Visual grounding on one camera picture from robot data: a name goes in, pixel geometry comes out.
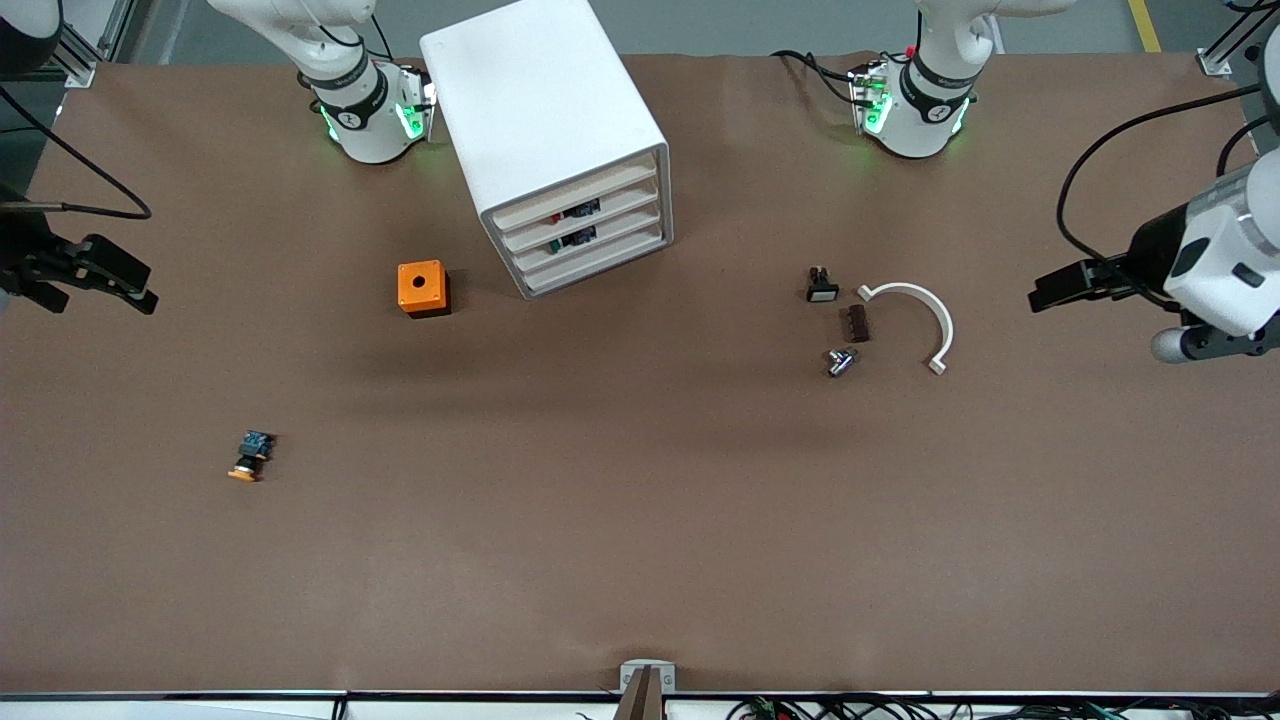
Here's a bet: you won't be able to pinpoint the orange push button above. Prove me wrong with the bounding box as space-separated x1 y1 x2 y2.
227 430 277 484

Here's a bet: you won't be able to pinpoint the white curved pipe clamp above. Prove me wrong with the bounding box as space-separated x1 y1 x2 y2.
857 282 955 376

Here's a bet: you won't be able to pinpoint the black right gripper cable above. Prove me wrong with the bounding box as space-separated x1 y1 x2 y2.
0 88 153 221

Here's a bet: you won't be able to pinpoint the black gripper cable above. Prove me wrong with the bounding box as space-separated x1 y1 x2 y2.
1057 85 1263 263
0 88 153 221

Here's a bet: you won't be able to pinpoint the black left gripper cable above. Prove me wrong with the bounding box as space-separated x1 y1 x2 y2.
1057 85 1263 263

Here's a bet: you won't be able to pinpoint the aluminium frame profile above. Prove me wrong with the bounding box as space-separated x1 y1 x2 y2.
55 25 101 89
1197 0 1247 79

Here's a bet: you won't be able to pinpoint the orange button enclosure box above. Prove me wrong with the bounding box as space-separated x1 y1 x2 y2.
397 260 452 319

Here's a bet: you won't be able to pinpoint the tangled black cables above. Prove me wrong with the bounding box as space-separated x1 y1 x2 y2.
725 694 1280 720

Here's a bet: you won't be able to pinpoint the grey metal table bracket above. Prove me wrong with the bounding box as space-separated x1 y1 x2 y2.
619 660 677 720

